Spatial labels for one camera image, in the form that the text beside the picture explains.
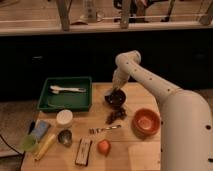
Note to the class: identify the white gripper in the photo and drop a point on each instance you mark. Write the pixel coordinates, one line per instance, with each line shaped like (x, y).
(120, 78)

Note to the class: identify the dark purple bowl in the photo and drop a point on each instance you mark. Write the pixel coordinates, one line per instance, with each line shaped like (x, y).
(115, 98)

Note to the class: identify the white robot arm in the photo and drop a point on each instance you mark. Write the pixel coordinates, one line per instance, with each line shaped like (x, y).
(187, 129)

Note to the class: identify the orange bowl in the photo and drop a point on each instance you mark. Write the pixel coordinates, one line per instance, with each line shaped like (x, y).
(146, 122)

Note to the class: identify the dark grape bunch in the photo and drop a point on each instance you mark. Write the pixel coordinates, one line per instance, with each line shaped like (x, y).
(119, 113)

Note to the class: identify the green plastic tray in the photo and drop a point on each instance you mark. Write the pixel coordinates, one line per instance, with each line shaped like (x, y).
(50, 101)

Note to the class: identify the silver fork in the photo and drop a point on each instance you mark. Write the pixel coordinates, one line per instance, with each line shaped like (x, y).
(98, 130)

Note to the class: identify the white brush in tray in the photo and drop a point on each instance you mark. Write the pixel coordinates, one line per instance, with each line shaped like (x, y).
(56, 88)

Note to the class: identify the orange tomato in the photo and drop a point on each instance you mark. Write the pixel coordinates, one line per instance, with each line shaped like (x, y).
(104, 147)

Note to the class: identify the brown rectangular box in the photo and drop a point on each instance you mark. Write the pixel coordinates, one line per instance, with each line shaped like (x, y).
(83, 151)

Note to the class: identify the silver metal cup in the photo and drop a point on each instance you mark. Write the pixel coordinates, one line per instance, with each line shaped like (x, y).
(65, 137)

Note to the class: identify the blue sponge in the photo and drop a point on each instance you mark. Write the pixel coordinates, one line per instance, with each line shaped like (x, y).
(40, 130)

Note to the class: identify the green plastic cup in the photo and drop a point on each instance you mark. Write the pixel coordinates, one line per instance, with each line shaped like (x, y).
(29, 143)

